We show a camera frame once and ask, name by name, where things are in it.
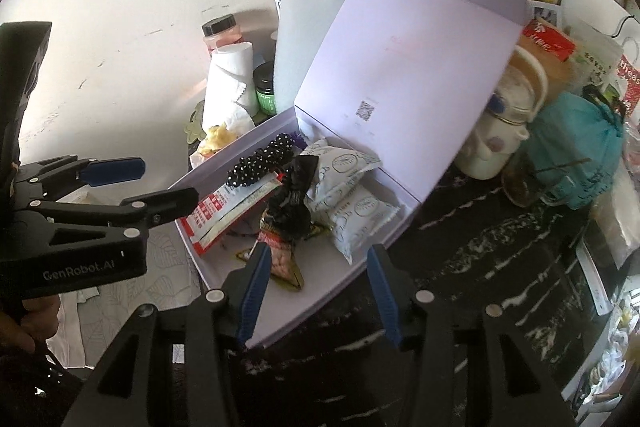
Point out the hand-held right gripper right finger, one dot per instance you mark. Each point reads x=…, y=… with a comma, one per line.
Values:
x=385, y=297

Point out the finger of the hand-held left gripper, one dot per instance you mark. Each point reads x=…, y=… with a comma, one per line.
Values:
x=117, y=169
x=165, y=202

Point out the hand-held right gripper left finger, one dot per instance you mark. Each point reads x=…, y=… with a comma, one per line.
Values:
x=255, y=292

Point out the yellow red snack bag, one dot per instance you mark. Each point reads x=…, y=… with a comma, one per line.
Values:
x=282, y=264

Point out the red white snack packet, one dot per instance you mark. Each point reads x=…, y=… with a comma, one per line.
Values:
x=215, y=212

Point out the white patterned sachet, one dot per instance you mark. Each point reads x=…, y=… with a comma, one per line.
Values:
x=345, y=167
x=360, y=217

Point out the black bow hair clip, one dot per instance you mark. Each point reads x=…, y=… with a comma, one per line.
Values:
x=292, y=202

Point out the black white-dotted hair clip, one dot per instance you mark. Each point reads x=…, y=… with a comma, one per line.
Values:
x=255, y=162

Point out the lavender gift box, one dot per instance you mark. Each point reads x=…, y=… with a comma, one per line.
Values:
x=400, y=57

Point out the person's left forearm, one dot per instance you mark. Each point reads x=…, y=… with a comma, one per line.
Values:
x=30, y=387

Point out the person's left hand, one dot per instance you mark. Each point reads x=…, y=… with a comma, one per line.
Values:
x=40, y=322

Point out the yellow crumpled wrapper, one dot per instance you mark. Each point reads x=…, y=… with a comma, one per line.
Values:
x=215, y=139

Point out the paper towel roll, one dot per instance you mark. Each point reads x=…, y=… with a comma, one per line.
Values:
x=227, y=77

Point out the green lidded jar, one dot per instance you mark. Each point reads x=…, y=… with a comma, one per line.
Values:
x=264, y=92

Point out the pink jar with black lid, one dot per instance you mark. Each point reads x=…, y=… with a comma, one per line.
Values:
x=222, y=34

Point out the glass mug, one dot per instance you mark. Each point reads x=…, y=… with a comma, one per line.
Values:
x=520, y=187

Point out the white kettle jug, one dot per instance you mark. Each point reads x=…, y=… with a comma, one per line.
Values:
x=485, y=142

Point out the white flat box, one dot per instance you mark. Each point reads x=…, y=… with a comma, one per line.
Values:
x=597, y=277

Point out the white plastic bags on floor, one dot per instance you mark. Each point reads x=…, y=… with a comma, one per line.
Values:
x=607, y=357

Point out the teal plastic bag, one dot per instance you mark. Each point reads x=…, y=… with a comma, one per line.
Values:
x=575, y=142

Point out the clear plastic bag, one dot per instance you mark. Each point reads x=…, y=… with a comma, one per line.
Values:
x=620, y=217

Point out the tan paper bag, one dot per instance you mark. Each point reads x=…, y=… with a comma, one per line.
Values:
x=555, y=69

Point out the red paper envelope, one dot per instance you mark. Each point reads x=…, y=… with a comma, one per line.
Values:
x=547, y=39

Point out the white green food pouch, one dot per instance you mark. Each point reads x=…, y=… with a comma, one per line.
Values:
x=597, y=62

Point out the printed photo papers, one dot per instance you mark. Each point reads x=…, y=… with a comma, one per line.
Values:
x=542, y=12

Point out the red paper bag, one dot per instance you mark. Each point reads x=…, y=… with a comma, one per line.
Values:
x=630, y=77

